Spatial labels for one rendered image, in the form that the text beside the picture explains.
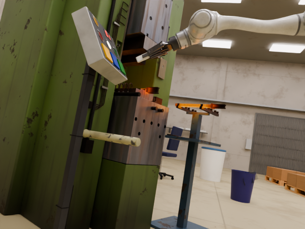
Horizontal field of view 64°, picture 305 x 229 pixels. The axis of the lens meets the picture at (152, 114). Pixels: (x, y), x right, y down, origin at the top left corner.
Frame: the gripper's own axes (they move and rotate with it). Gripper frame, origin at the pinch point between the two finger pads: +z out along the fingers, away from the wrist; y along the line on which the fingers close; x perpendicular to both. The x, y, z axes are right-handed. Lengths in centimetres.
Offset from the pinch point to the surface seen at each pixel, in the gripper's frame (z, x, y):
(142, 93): 13.4, -5.0, 42.3
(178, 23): -34, 60, 92
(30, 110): 89, 10, 24
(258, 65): -407, 235, 1110
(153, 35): -9, 33, 43
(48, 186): 86, -44, 19
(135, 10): -4, 52, 35
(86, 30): 17.1, 10.8, -26.8
